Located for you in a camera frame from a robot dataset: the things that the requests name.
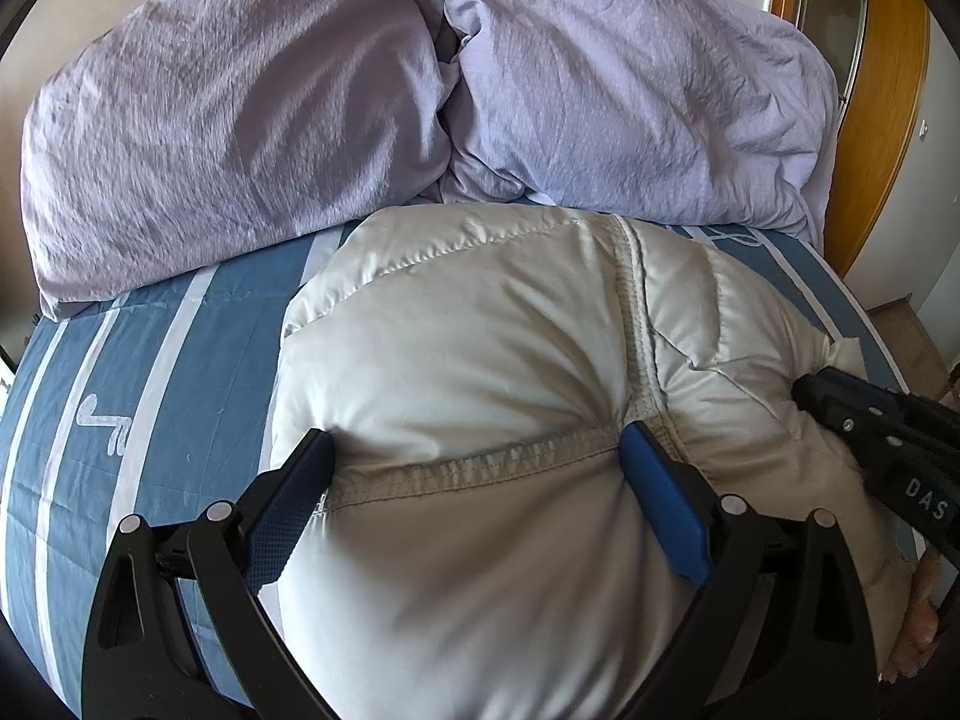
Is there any person's right hand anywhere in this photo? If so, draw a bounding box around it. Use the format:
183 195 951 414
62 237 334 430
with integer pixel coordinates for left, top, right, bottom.
882 553 943 688

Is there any cream puffer jacket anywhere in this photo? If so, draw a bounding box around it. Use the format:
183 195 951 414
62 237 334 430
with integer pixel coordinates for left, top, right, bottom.
266 206 922 720

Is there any cardboard box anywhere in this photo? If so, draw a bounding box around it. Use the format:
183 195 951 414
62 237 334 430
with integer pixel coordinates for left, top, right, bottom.
868 297 949 392

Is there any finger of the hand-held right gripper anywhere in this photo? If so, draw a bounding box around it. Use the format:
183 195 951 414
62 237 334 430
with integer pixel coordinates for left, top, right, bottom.
791 366 960 466

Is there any lavender duvet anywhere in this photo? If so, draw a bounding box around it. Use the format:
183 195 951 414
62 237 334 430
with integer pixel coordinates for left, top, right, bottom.
433 0 841 247

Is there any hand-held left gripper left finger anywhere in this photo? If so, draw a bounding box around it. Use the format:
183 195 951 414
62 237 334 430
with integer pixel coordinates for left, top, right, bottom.
81 427 336 720

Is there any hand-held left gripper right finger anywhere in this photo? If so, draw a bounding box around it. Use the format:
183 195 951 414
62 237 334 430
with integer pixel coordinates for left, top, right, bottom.
619 420 880 720

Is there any lavender pillow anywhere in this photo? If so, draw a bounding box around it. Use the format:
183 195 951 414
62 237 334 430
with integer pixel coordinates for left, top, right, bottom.
19 0 452 320

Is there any blue white striped bed sheet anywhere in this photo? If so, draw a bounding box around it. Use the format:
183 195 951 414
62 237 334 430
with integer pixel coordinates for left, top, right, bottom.
0 221 922 720

